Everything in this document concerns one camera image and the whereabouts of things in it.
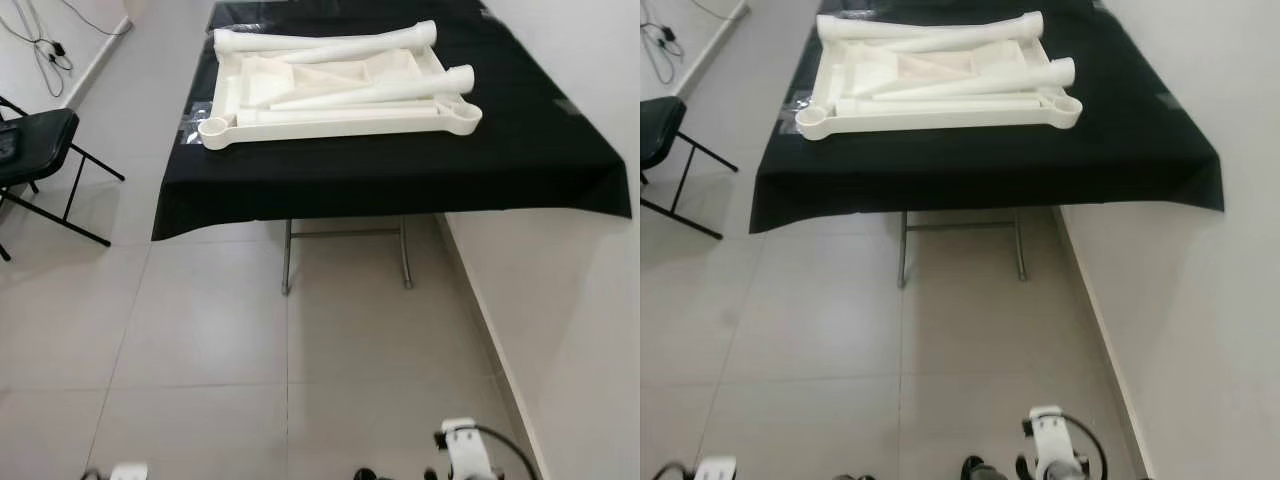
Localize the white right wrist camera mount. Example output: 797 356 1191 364
436 417 501 480
1024 404 1091 480

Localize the grey metal folding table frame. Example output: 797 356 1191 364
897 208 1029 291
282 217 414 297

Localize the long clear tape strip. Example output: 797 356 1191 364
213 0 331 28

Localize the black cable bundle with plug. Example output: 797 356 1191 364
0 0 76 99
640 0 691 86

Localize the white plastic children table top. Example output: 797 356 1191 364
795 12 1084 141
197 20 484 152

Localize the black folding chair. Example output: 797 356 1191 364
0 95 127 263
640 96 740 241

